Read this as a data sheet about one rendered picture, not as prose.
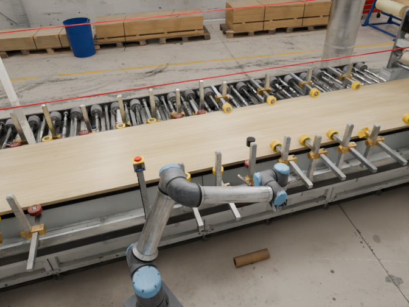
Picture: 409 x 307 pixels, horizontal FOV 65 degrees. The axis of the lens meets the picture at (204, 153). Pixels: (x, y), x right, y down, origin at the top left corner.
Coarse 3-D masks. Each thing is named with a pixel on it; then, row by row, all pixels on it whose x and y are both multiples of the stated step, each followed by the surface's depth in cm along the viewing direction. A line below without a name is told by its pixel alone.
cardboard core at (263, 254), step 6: (252, 252) 272; (258, 252) 271; (264, 252) 271; (234, 258) 267; (240, 258) 267; (246, 258) 267; (252, 258) 268; (258, 258) 269; (264, 258) 271; (240, 264) 266
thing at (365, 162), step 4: (336, 136) 251; (340, 136) 251; (336, 140) 252; (340, 140) 247; (352, 148) 238; (352, 152) 236; (356, 152) 234; (356, 156) 233; (360, 156) 230; (360, 160) 229; (364, 160) 226; (364, 164) 226; (368, 164) 222; (372, 164) 222; (368, 168) 223; (372, 168) 219; (376, 168) 219; (372, 172) 220
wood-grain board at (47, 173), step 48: (336, 96) 317; (384, 96) 314; (48, 144) 265; (96, 144) 262; (144, 144) 260; (192, 144) 258; (240, 144) 256; (0, 192) 219; (48, 192) 218; (96, 192) 218
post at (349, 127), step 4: (348, 124) 228; (352, 124) 227; (348, 128) 229; (352, 128) 229; (344, 132) 234; (348, 132) 230; (344, 136) 234; (348, 136) 233; (344, 140) 235; (348, 140) 235; (344, 144) 236; (348, 144) 238; (340, 152) 243; (340, 156) 244; (344, 156) 244; (340, 160) 245; (336, 164) 251; (340, 164) 248; (340, 168) 251
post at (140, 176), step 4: (136, 172) 198; (140, 172) 196; (140, 176) 198; (140, 180) 200; (144, 180) 201; (140, 184) 202; (144, 184) 203; (140, 188) 206; (144, 188) 205; (144, 192) 207; (144, 196) 209; (144, 200) 211; (148, 200) 212; (144, 204) 213; (148, 204) 214; (144, 208) 217; (148, 208) 216; (144, 212) 219; (148, 212) 218
